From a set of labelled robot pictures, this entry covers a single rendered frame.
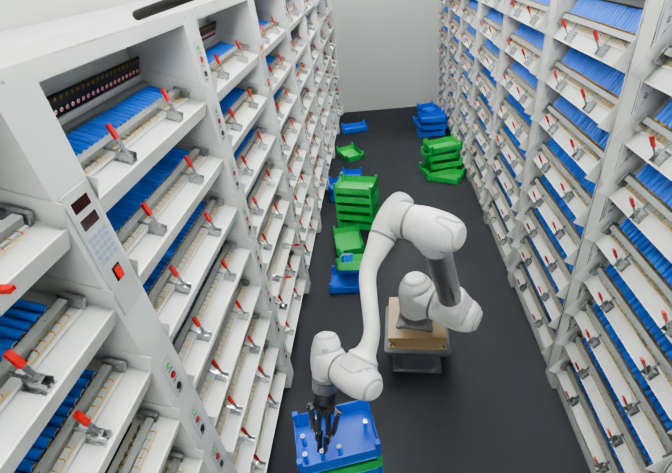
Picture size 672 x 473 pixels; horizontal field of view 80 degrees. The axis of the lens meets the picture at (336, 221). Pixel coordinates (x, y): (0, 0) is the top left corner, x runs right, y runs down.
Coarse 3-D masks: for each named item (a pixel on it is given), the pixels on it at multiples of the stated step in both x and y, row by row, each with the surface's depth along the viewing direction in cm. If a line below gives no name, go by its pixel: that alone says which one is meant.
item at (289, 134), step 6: (294, 114) 273; (288, 120) 269; (294, 120) 273; (300, 120) 275; (288, 126) 264; (294, 126) 269; (300, 126) 272; (282, 132) 251; (288, 132) 257; (294, 132) 260; (282, 138) 247; (288, 138) 252; (294, 138) 254; (288, 144) 245; (294, 144) 252; (288, 150) 238; (288, 156) 233
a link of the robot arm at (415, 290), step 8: (416, 272) 191; (408, 280) 188; (416, 280) 187; (424, 280) 187; (400, 288) 191; (408, 288) 186; (416, 288) 185; (424, 288) 185; (432, 288) 187; (400, 296) 192; (408, 296) 187; (416, 296) 185; (424, 296) 184; (400, 304) 195; (408, 304) 189; (416, 304) 186; (424, 304) 184; (408, 312) 193; (416, 312) 189; (424, 312) 186; (416, 320) 195
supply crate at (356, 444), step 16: (304, 416) 159; (352, 416) 160; (368, 416) 159; (304, 432) 157; (336, 432) 155; (352, 432) 154; (368, 432) 154; (304, 448) 152; (336, 448) 150; (352, 448) 150; (368, 448) 149; (304, 464) 147; (320, 464) 142; (336, 464) 144
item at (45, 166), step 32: (0, 64) 63; (0, 96) 59; (32, 96) 64; (0, 128) 60; (32, 128) 64; (0, 160) 63; (32, 160) 64; (64, 160) 70; (32, 192) 66; (64, 192) 70; (64, 256) 74; (128, 320) 85; (160, 352) 96; (160, 384) 95; (192, 384) 110; (224, 448) 127
